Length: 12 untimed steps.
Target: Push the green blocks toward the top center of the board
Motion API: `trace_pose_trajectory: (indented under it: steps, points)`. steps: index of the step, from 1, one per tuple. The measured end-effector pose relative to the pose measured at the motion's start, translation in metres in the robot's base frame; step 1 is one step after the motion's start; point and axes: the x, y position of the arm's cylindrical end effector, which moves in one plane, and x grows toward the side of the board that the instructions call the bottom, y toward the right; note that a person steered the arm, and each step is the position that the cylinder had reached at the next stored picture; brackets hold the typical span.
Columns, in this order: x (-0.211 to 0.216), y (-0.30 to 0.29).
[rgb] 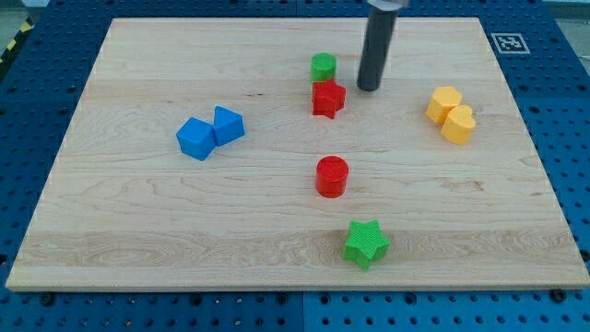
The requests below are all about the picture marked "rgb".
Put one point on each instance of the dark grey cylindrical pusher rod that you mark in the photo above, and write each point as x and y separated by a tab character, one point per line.
376	45

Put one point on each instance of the silver rod mount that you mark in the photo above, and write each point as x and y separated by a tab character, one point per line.
389	5

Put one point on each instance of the wooden board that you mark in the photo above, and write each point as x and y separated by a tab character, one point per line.
124	209

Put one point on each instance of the green cylinder block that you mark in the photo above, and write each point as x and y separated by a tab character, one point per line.
323	67

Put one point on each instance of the red star block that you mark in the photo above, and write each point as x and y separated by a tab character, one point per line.
328	98

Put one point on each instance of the yellow hexagon block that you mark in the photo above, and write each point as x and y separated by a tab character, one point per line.
442	101

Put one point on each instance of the white fiducial marker tag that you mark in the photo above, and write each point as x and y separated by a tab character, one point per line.
510	43

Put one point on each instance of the yellow heart block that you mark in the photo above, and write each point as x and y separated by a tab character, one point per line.
459	125

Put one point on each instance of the red cylinder block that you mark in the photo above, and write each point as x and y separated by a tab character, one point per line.
331	176

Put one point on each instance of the blue pyramid-like block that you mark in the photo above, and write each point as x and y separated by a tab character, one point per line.
228	126

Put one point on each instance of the blue cube block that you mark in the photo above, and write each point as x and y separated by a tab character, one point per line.
196	138

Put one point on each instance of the green star block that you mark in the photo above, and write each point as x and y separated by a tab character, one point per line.
365	243

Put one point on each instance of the yellow black hazard tape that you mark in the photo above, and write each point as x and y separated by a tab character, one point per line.
15	45

